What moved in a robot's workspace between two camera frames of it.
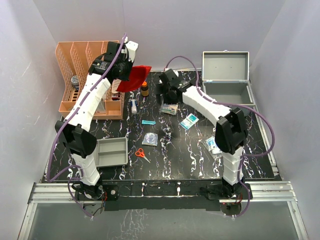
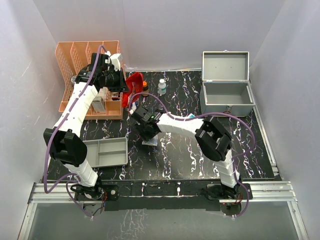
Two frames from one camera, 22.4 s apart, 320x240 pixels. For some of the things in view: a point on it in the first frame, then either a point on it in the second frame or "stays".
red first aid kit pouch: (138, 75) -> (134, 82)
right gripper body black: (167, 98) -> (146, 134)
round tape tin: (75, 80) stays
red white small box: (115, 97) stays
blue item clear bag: (150, 139) stays
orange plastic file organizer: (73, 60) stays
